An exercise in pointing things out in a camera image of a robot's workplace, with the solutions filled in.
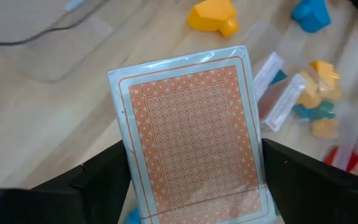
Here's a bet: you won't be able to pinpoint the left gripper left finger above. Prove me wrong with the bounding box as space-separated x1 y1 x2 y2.
0 139 132 224

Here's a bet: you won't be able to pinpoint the small yellow brick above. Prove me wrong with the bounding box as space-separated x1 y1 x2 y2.
295 70 323 110

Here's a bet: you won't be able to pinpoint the black cable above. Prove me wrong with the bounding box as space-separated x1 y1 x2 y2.
0 0 108 47

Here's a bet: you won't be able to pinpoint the yellow toy block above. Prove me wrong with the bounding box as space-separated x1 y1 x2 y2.
309 60 342 94
186 0 241 38

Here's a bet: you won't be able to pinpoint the large blue toy block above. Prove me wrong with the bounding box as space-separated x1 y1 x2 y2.
123 207 142 224

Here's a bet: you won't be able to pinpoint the small green brick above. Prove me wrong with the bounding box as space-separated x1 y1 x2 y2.
314 100 336 121

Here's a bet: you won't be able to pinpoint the small clear plastic container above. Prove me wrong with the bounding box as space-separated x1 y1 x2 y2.
242 20 347 141

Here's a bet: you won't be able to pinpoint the small yellow round piece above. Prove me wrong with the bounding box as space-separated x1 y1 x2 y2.
310 118 340 139

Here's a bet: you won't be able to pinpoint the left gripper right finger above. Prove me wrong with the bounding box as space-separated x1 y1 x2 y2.
262 138 358 224

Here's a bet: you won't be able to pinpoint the blue heart-shaped block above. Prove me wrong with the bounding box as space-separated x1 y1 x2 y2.
291 0 332 34

